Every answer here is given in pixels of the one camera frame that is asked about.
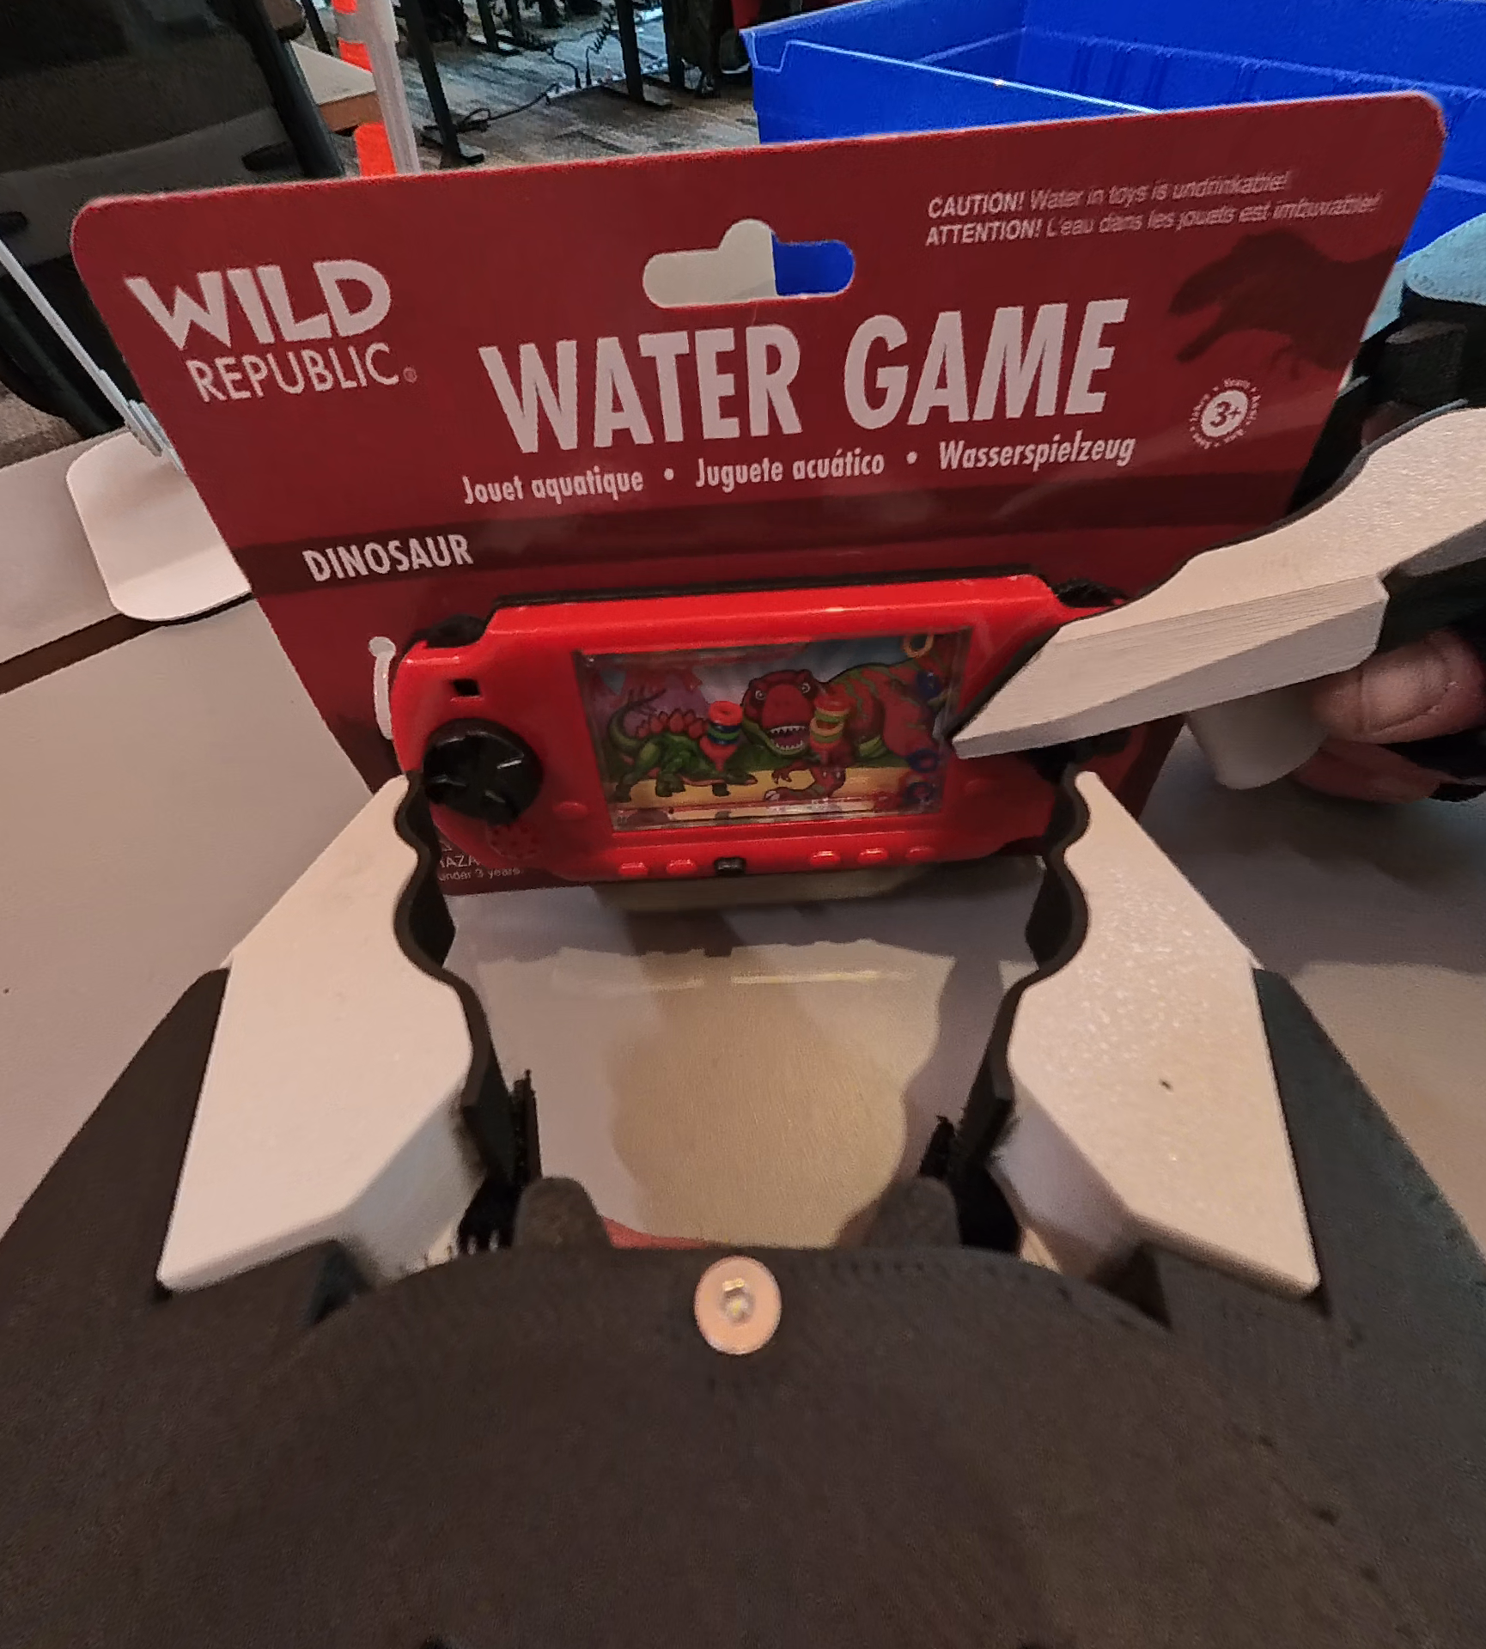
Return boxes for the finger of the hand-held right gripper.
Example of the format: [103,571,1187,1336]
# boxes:
[1286,319,1472,514]
[951,391,1486,793]

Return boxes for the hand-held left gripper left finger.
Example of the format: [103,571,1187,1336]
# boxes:
[156,772,539,1296]

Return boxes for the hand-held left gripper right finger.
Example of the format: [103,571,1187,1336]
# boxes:
[922,769,1322,1296]

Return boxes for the red handheld toy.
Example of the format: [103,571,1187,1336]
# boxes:
[70,88,1446,918]

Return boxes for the person's right hand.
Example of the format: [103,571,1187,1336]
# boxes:
[1293,636,1486,803]

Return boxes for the blue plastic bin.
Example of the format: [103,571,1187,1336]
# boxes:
[740,0,1486,300]

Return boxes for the orange traffic cone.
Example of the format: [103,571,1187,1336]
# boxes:
[333,0,395,181]

